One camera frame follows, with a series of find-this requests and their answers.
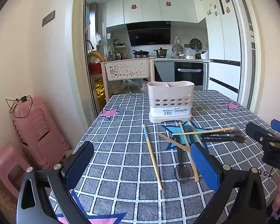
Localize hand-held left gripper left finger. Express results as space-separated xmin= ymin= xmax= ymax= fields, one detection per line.
xmin=16 ymin=141 xmax=95 ymax=224

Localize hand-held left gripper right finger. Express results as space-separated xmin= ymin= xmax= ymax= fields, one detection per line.
xmin=190 ymin=142 xmax=267 ymax=224

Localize translucent grey spoon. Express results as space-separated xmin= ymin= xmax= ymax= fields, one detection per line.
xmin=175 ymin=142 xmax=191 ymax=184

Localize black long-handled utensil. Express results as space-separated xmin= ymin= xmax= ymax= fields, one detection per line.
xmin=201 ymin=136 xmax=247 ymax=143
xmin=201 ymin=130 xmax=244 ymax=138

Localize blue dotted wooden chopstick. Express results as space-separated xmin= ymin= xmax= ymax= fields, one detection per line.
xmin=142 ymin=124 xmax=164 ymax=190

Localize white plastic utensil holder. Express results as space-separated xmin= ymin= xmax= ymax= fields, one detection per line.
xmin=147 ymin=80 xmax=195 ymax=123

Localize grey checked star tablecloth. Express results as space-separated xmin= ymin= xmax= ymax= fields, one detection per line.
xmin=48 ymin=90 xmax=280 ymax=224

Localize stack of pink stools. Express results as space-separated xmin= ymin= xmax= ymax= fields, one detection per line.
xmin=12 ymin=96 xmax=70 ymax=169

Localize small pink stool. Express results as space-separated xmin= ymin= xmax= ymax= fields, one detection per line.
xmin=0 ymin=143 xmax=31 ymax=199

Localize gold foil package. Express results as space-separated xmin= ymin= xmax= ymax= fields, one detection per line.
xmin=94 ymin=79 xmax=106 ymax=98

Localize clear plastic bags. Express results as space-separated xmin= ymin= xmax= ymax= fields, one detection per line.
xmin=120 ymin=79 xmax=150 ymax=93

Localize red container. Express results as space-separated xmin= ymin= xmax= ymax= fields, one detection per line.
xmin=89 ymin=63 xmax=102 ymax=75

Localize white refrigerator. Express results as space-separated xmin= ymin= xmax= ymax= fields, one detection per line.
xmin=205 ymin=0 xmax=242 ymax=103

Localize yellow round tray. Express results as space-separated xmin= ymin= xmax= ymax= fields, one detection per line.
xmin=88 ymin=50 xmax=106 ymax=63

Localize round metal rack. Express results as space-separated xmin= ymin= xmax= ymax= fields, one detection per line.
xmin=190 ymin=38 xmax=203 ymax=52

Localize kitchen rack with jars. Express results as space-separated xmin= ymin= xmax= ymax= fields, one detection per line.
xmin=108 ymin=43 xmax=127 ymax=60

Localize round metal strainer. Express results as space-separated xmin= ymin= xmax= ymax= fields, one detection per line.
xmin=172 ymin=44 xmax=183 ymax=56

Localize steel cooking pot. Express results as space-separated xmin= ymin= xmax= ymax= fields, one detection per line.
xmin=153 ymin=47 xmax=169 ymax=57

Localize black wok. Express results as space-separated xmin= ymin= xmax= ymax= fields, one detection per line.
xmin=133 ymin=50 xmax=150 ymax=59

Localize black range hood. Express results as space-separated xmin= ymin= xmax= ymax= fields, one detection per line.
xmin=126 ymin=21 xmax=172 ymax=47

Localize white upper kitchen cabinets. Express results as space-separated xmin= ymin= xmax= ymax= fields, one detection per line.
xmin=106 ymin=0 xmax=198 ymax=28

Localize black cable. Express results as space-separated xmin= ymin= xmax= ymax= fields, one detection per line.
xmin=6 ymin=95 xmax=33 ymax=119

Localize dark wall switch plate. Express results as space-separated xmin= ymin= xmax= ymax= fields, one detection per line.
xmin=42 ymin=10 xmax=56 ymax=26

